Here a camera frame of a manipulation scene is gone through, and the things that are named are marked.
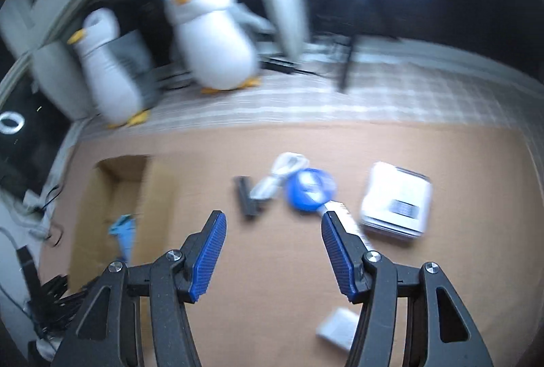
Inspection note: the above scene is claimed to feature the black cylinder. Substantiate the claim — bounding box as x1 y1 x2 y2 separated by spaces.
234 176 260 219

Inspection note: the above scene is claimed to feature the right penguin plush toy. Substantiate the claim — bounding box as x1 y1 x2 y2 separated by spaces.
163 0 276 94

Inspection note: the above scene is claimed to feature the cardboard box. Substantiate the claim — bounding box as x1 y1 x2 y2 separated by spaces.
68 155 180 293

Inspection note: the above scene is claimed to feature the blue round tape measure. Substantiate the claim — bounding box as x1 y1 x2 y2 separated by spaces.
285 168 338 212

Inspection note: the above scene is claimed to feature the white patterned tube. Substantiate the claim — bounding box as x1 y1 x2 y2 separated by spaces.
324 200 374 251

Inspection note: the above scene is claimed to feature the left penguin plush toy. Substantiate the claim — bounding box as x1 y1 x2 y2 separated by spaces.
67 7 159 128

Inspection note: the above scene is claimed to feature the light blue clip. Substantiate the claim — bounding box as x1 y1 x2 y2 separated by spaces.
108 214 136 266

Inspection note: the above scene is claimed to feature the white usb cable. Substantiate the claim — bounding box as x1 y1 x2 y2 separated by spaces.
249 152 310 200

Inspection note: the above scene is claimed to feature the white power adapter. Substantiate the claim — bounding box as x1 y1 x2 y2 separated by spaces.
316 307 359 351

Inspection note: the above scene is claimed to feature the plaid grey white blanket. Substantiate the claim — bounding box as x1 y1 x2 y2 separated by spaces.
75 39 544 164

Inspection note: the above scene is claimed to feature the black camera equipment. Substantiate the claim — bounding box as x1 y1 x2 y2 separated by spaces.
17 246 98 338

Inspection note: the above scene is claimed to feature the penguin plush toy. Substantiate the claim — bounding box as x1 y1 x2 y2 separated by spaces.
67 7 159 128
163 0 276 94

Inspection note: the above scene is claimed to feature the clear plastic white box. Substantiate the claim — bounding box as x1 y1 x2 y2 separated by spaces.
360 162 432 240

